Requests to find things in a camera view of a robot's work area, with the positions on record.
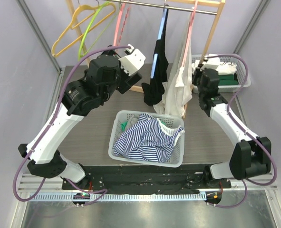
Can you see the black tank top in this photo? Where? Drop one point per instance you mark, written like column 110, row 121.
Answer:
column 154, row 90

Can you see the white slotted cable duct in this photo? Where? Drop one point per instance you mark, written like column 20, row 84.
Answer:
column 78, row 196

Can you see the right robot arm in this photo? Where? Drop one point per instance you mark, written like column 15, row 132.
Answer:
column 251, row 153

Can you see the blue striped tank top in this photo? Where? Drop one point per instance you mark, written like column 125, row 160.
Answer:
column 149, row 140

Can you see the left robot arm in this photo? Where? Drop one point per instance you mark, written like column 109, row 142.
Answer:
column 106, row 73

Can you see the green tank top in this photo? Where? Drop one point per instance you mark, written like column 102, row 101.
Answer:
column 123, row 125

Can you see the light pink hanger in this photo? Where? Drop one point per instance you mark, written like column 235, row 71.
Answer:
column 189, row 33

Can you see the folded green cloth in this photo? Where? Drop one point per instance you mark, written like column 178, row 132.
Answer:
column 228, row 80

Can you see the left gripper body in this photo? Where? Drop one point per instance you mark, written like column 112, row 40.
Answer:
column 126, row 81

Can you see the yellow hanger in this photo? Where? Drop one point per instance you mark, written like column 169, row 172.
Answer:
column 82, row 21

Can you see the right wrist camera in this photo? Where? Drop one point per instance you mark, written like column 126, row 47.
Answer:
column 210, row 61

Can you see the grey tank top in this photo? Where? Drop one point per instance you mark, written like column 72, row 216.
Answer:
column 133, row 119

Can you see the white empty basket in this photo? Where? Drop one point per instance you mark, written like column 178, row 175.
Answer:
column 170, row 121

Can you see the white tank top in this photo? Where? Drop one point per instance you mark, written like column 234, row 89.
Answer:
column 178, row 88

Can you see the light blue hanger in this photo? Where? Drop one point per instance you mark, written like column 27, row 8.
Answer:
column 155, row 56

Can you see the white basket with clothes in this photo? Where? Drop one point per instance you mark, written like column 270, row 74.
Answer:
column 241, row 72

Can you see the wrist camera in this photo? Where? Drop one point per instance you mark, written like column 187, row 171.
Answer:
column 210, row 61
column 132, row 61

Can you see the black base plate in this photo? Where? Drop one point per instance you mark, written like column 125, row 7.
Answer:
column 149, row 179

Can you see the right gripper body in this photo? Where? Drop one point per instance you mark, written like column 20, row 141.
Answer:
column 197, row 77

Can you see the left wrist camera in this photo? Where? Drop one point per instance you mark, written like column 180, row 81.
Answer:
column 132, row 61

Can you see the wooden clothes rack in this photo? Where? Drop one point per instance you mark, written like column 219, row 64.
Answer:
column 207, row 7

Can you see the folded white cloth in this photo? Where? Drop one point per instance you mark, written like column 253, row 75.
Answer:
column 227, row 68

